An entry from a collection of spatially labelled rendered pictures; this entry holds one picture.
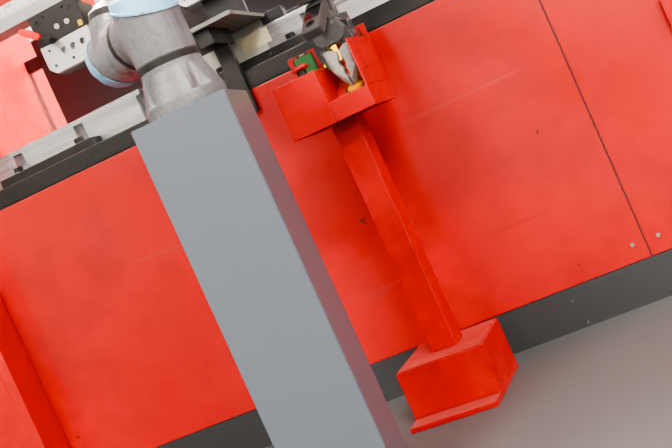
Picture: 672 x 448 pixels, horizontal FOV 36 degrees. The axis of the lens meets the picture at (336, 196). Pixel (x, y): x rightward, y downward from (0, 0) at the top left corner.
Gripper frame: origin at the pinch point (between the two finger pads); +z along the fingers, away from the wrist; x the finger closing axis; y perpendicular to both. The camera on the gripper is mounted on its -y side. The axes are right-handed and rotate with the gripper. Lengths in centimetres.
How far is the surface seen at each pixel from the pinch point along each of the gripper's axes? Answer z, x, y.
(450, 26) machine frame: -0.7, -19.2, 23.7
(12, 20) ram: -53, 87, 28
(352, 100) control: 3.9, -0.5, -6.8
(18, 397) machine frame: 36, 117, -4
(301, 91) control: -2.4, 9.0, -6.3
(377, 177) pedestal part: 21.2, 3.2, -3.3
